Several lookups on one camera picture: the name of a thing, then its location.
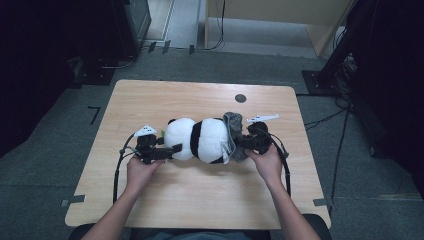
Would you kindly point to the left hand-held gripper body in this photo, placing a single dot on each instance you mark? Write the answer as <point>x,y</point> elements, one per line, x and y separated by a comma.
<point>146,150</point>

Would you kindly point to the panda plush toy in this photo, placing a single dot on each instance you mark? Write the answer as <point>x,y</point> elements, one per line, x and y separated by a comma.
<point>200,140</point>

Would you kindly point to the grey tape strip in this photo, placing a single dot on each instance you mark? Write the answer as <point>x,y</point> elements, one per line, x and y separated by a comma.
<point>321,202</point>
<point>73,200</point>

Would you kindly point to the grey knitted cloth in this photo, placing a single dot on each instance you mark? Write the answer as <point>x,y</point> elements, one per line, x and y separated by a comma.
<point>235,130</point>

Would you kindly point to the person's right hand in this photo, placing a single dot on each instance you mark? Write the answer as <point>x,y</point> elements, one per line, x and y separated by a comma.
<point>268,166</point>

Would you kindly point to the black floor base plate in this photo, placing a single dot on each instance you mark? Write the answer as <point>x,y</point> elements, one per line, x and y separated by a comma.
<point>95,75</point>

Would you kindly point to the dark round table grommet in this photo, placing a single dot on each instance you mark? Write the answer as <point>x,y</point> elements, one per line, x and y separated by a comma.
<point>240,98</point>

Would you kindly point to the person's left hand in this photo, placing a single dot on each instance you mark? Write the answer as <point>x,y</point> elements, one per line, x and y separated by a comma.
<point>141,173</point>

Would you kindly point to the black tape corner mark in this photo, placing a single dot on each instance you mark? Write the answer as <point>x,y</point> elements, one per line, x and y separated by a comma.
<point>95,113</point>

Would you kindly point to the black metal stand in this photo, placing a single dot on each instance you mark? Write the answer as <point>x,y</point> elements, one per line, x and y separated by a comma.
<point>336,60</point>

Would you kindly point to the light wooden cabinet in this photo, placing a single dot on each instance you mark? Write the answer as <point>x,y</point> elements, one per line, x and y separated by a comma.
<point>266,10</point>

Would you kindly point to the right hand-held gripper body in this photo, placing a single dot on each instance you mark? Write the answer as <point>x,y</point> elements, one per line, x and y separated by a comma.
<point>260,140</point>

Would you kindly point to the black equipment cabinet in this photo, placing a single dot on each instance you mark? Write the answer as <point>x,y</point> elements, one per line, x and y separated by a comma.
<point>131,26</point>

